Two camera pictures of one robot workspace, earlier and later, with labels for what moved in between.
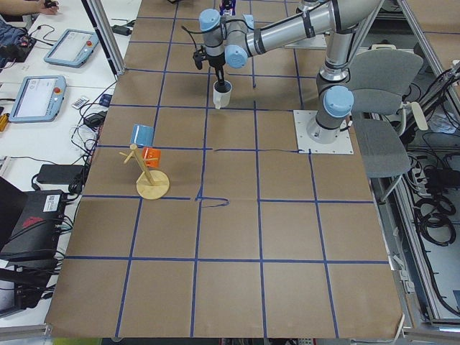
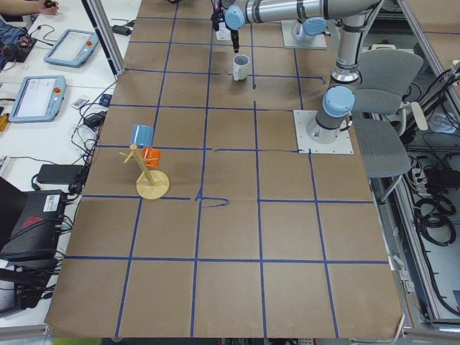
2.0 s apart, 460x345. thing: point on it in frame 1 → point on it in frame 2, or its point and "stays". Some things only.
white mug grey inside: (221, 93) → (240, 67)
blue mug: (142, 134) stays
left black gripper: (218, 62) → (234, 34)
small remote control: (82, 101) stays
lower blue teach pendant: (39, 98) stays
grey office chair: (379, 77) stays
